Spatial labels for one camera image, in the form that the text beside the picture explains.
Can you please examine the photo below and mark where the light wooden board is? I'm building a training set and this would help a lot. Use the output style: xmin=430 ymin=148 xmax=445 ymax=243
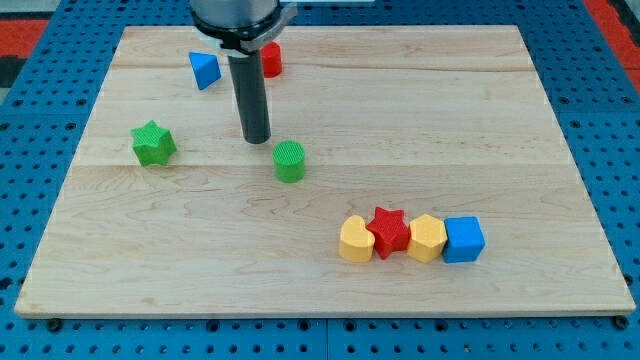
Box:
xmin=15 ymin=25 xmax=636 ymax=319

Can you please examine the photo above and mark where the yellow hexagon block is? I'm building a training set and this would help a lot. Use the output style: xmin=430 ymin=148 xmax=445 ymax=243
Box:
xmin=407 ymin=214 xmax=447 ymax=263

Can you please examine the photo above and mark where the green star block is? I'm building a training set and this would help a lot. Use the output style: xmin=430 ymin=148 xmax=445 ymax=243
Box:
xmin=130 ymin=120 xmax=177 ymax=166

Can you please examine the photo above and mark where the red cylinder block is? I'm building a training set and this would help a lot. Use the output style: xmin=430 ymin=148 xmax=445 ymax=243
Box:
xmin=261 ymin=42 xmax=283 ymax=78

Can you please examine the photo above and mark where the yellow heart block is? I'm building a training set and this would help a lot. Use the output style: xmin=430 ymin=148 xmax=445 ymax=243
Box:
xmin=338 ymin=215 xmax=375 ymax=263

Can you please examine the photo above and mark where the blue triangle block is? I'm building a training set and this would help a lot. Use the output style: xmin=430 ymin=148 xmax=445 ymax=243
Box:
xmin=189 ymin=52 xmax=222 ymax=90

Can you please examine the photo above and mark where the blue cube block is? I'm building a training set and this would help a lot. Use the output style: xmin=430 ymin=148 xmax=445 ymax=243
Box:
xmin=442 ymin=216 xmax=486 ymax=263

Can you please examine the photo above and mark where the green cylinder block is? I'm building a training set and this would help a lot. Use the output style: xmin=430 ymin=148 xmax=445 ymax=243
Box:
xmin=272 ymin=140 xmax=306 ymax=183

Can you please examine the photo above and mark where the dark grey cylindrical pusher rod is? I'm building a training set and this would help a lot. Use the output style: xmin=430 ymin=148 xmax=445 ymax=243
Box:
xmin=228 ymin=52 xmax=271 ymax=144

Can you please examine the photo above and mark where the red star block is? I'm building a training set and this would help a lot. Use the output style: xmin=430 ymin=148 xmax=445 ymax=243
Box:
xmin=366 ymin=207 xmax=411 ymax=259

